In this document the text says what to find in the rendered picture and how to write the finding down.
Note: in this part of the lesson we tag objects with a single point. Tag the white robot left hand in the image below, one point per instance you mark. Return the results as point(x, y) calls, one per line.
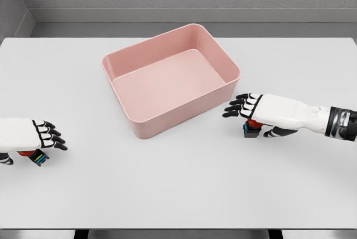
point(19, 134)

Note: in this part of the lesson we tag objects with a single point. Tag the pink rectangular plastic basket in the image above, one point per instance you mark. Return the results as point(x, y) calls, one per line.
point(170, 83)

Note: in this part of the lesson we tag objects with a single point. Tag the red button switch black base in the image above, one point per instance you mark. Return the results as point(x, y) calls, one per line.
point(251, 130)

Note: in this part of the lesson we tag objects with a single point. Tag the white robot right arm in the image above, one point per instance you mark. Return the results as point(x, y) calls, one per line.
point(334, 122)

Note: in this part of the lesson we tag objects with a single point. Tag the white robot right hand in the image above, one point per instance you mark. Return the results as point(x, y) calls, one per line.
point(276, 109)

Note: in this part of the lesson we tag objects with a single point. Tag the red button switch striped base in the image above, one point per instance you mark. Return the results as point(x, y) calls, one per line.
point(39, 157)

